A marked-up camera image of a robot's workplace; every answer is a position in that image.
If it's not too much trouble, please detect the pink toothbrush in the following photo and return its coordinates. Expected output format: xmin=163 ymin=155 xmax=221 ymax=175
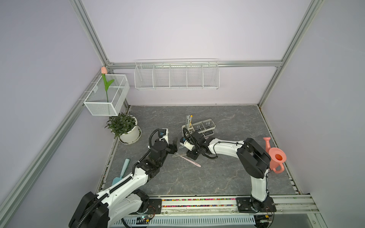
xmin=181 ymin=157 xmax=201 ymax=167

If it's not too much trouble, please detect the grey-green toothbrush vertical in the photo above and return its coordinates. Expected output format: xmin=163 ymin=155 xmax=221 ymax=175
xmin=185 ymin=115 xmax=189 ymax=129

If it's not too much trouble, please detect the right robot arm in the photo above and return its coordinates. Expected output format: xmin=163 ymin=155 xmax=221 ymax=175
xmin=180 ymin=132 xmax=271 ymax=211

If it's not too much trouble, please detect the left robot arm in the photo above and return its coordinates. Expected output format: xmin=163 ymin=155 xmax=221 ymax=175
xmin=68 ymin=128 xmax=178 ymax=228

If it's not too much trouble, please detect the cream toothbrush holder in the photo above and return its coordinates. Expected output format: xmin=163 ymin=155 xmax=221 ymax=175
xmin=187 ymin=119 xmax=216 ymax=137

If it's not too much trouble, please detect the light blue garden trowel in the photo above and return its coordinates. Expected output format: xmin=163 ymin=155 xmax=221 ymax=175
xmin=112 ymin=159 xmax=130 ymax=185

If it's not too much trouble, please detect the potted green plant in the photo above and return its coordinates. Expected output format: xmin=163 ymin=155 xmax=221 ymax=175
xmin=106 ymin=113 xmax=142 ymax=145

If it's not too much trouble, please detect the white vent grille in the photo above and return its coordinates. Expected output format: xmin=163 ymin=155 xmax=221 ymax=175
xmin=124 ymin=215 xmax=256 ymax=228

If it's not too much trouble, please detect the pink watering can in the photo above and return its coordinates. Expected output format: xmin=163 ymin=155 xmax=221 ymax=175
xmin=263 ymin=137 xmax=287 ymax=174

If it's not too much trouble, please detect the white mesh box basket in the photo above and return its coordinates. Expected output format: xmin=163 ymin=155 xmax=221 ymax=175
xmin=83 ymin=74 xmax=130 ymax=116

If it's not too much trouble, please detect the artificial pink tulip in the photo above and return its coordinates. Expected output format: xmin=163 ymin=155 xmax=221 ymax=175
xmin=101 ymin=66 xmax=114 ymax=102

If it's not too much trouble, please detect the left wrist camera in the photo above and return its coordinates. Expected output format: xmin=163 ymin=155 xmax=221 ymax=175
xmin=158 ymin=128 xmax=169 ymax=143

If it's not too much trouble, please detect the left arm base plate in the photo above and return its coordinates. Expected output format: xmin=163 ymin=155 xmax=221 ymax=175
xmin=129 ymin=199 xmax=162 ymax=215

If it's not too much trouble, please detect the white wire wall basket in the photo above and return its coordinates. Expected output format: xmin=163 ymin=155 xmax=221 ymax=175
xmin=134 ymin=59 xmax=220 ymax=90

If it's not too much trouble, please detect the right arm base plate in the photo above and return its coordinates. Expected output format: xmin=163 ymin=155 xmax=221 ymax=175
xmin=236 ymin=196 xmax=277 ymax=213

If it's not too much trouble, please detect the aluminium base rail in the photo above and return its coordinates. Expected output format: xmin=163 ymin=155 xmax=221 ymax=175
xmin=149 ymin=195 xmax=319 ymax=216

